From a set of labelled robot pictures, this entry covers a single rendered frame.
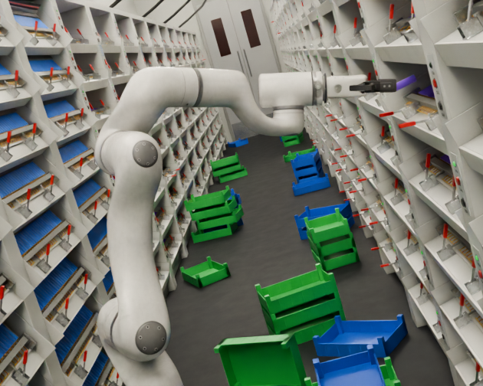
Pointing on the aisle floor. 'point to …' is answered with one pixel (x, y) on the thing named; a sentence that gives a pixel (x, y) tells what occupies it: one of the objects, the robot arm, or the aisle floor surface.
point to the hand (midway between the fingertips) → (386, 85)
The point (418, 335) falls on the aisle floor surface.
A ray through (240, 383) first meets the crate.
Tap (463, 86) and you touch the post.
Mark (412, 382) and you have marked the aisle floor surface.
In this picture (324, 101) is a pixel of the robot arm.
